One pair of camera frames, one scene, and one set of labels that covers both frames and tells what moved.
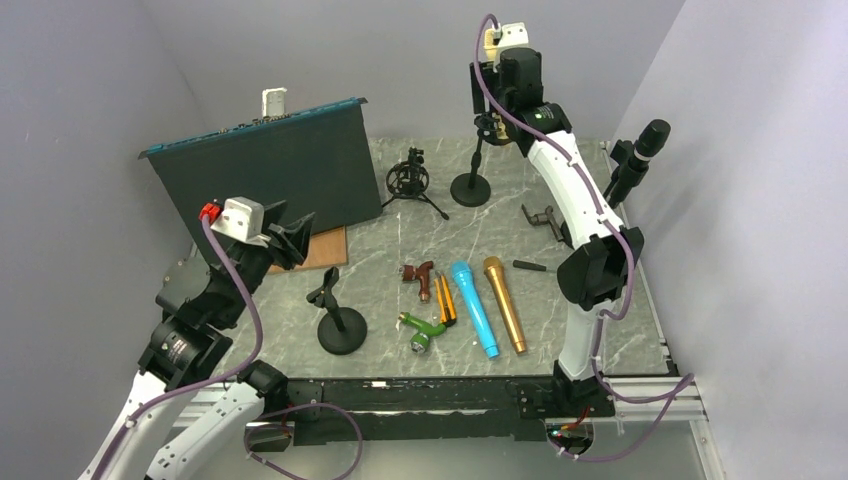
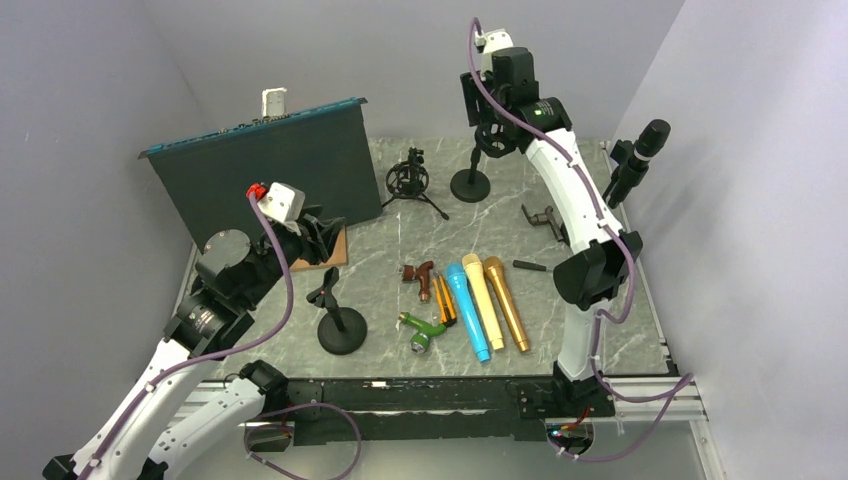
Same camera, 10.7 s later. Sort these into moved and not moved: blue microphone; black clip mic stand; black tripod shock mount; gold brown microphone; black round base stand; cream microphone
Moved: cream microphone; blue microphone
Not moved: black tripod shock mount; black round base stand; gold brown microphone; black clip mic stand
